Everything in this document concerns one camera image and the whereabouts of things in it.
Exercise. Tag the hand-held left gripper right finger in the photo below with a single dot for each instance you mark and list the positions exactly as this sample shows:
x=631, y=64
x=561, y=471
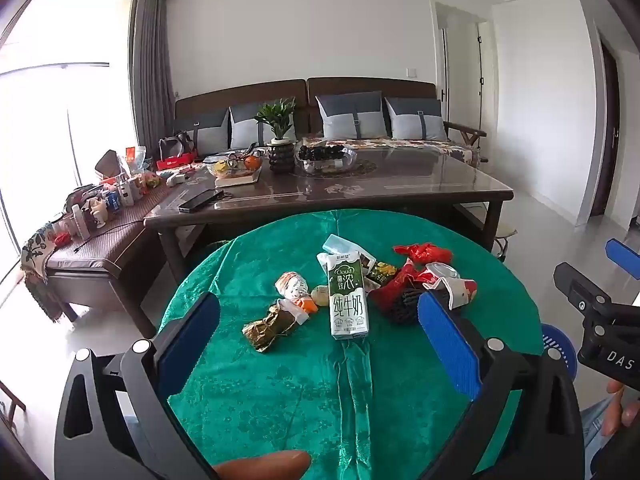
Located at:
x=450, y=345

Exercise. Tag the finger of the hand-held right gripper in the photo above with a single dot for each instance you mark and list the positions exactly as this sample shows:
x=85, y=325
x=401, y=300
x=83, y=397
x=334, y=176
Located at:
x=625, y=257
x=580, y=285

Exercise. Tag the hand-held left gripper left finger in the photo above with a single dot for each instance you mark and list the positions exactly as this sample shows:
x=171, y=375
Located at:
x=190, y=332

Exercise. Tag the blue plastic basket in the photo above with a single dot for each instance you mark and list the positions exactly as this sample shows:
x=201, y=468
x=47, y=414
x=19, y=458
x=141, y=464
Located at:
x=557, y=355

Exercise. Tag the crushed red white paper cup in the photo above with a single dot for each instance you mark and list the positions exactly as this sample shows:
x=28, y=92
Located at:
x=462, y=290

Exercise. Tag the green snack wrapper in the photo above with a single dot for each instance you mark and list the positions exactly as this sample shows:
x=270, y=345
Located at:
x=382, y=272

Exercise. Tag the white green milk carton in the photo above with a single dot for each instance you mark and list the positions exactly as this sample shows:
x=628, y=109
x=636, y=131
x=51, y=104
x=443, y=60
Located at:
x=347, y=305

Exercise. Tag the white orange striped wrapper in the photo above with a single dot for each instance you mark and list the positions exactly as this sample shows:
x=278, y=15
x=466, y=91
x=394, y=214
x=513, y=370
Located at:
x=291, y=285

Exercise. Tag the clear plastic box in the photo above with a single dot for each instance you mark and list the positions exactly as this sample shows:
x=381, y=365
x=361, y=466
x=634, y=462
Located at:
x=337, y=246

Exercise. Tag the person's right hand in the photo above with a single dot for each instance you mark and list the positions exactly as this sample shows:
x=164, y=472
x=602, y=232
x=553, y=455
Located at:
x=615, y=415

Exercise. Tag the gold crumpled wrapper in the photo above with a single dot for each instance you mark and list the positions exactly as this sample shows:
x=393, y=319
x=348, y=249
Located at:
x=267, y=330

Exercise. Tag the red packet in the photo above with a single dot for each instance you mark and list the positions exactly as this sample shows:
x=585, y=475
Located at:
x=395, y=285

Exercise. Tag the person's jeans leg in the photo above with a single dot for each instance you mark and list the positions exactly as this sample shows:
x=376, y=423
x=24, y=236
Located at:
x=595, y=425

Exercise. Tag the beige rolling stool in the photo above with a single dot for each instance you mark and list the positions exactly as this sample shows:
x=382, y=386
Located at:
x=505, y=232

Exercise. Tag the red plastic bag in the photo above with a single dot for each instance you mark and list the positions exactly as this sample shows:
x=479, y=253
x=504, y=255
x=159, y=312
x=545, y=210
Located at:
x=422, y=252

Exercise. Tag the green tablecloth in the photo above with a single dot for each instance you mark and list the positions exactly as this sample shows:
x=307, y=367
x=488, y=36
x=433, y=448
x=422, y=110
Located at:
x=280, y=400

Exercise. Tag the dark wooden door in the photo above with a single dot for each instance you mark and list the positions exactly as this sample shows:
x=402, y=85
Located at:
x=607, y=130

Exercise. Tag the black remote control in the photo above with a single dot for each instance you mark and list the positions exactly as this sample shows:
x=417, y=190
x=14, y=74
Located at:
x=200, y=201

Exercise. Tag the small beige lump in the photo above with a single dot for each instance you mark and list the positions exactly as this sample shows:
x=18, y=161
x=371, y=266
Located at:
x=320, y=293

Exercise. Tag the cluster of bottles and jars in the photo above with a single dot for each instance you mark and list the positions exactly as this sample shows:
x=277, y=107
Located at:
x=115, y=195

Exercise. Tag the dark wooden coffee table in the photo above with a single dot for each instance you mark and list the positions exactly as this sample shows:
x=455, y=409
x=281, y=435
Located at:
x=400, y=190

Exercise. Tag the fruit tray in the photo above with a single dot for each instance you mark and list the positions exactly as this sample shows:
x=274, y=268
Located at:
x=235, y=175

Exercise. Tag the patterned throw blanket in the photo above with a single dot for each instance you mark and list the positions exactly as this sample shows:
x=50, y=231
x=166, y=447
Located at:
x=37, y=260

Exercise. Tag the red gift box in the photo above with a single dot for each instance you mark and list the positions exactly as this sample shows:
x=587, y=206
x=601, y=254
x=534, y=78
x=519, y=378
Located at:
x=175, y=162

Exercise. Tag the orange fruit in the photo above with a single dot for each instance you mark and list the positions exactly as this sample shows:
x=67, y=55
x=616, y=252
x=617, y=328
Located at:
x=252, y=162

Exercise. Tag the wooden sofa armrest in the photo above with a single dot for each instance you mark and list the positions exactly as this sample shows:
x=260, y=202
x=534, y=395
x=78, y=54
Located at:
x=467, y=135

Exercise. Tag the grey handbag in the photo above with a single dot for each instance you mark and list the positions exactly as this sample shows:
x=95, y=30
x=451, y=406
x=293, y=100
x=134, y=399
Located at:
x=175, y=145

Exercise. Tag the dark ribbed vase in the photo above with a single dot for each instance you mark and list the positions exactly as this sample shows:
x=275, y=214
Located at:
x=281, y=157

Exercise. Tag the floral sofa cover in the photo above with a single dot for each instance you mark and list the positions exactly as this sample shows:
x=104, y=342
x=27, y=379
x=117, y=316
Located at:
x=425, y=146

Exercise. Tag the glass fruit bowl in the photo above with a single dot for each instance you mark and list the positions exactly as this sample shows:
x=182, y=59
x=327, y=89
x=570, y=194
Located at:
x=327, y=164

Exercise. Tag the dark grapes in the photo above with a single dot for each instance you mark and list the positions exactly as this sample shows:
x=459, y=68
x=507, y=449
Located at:
x=322, y=151

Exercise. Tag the potted green plant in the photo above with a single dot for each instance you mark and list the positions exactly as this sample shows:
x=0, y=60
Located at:
x=277, y=115

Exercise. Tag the white door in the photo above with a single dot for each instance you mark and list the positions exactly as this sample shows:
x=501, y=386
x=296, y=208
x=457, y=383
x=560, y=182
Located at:
x=460, y=70

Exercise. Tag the brown wooden sofa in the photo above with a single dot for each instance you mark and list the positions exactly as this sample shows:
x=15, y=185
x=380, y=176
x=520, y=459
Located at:
x=300, y=92

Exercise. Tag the grey curtain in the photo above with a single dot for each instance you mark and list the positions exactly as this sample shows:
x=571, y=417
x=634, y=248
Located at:
x=152, y=60

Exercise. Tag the white wall switch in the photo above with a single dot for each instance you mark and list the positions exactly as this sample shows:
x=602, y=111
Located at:
x=412, y=71

